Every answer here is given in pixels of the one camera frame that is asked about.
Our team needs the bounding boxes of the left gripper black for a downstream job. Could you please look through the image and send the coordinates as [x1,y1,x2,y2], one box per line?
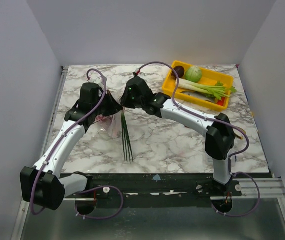
[93,89,124,117]

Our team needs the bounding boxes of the clear pink zip top bag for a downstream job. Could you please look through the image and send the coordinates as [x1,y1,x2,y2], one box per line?
[93,107,126,139]

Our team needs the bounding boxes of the green chives bunch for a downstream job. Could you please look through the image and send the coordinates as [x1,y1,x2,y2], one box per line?
[121,110,134,163]

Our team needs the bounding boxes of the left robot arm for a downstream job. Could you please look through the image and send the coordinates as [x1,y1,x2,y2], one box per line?
[20,82,123,211]

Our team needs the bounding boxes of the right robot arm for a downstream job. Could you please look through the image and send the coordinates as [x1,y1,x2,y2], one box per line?
[120,76,236,196]

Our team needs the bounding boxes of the white green leek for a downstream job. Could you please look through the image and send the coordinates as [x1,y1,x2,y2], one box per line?
[175,79,214,94]

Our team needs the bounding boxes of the dark red beet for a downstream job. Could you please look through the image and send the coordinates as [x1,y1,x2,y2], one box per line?
[171,65,185,79]

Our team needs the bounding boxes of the green cabbage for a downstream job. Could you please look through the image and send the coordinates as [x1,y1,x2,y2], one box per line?
[184,65,203,83]

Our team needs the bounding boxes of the silver fish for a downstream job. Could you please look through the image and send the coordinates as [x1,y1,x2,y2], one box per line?
[181,90,217,104]

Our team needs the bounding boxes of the yellow plastic tray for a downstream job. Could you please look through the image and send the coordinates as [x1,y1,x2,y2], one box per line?
[162,60,237,112]

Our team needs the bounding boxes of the green celery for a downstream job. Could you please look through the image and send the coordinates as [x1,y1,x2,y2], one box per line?
[204,81,237,100]

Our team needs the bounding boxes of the red chili pepper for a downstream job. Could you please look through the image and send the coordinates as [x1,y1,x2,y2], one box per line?
[215,97,226,106]

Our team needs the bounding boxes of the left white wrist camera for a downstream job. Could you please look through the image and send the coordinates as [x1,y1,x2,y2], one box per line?
[87,76,107,89]

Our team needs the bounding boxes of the aluminium frame rail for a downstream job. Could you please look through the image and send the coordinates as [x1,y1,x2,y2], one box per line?
[40,66,69,158]

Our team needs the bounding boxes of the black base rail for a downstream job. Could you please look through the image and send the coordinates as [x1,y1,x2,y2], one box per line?
[65,173,272,209]

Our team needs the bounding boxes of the yellow handled pliers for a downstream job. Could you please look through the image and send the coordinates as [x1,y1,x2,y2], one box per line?
[235,129,247,140]

